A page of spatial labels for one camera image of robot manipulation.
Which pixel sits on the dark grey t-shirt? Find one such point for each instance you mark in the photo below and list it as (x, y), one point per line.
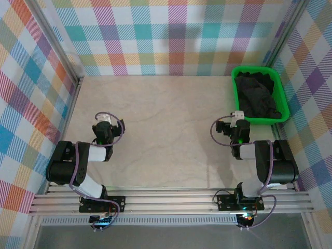
(255, 101)

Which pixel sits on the green plastic basket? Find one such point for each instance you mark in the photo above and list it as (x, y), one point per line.
(282, 103)

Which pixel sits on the left controller board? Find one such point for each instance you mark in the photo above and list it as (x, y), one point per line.
(101, 221)

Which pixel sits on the controller board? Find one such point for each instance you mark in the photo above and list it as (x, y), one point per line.
(246, 220)
(101, 221)

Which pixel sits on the right controller board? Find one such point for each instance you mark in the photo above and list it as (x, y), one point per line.
(246, 220)

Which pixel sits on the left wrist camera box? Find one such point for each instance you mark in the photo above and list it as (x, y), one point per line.
(104, 119)

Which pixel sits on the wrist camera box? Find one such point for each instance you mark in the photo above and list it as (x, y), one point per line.
(238, 115)
(104, 119)

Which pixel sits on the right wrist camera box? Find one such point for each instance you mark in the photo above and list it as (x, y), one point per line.
(238, 115)

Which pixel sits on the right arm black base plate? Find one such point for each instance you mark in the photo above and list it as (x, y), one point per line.
(225, 202)

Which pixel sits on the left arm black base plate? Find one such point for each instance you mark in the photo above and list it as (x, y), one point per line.
(116, 203)

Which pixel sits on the aluminium rail frame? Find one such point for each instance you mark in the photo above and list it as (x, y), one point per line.
(168, 203)

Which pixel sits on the aluminium corner post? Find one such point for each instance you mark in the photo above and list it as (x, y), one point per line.
(285, 36)
(55, 42)

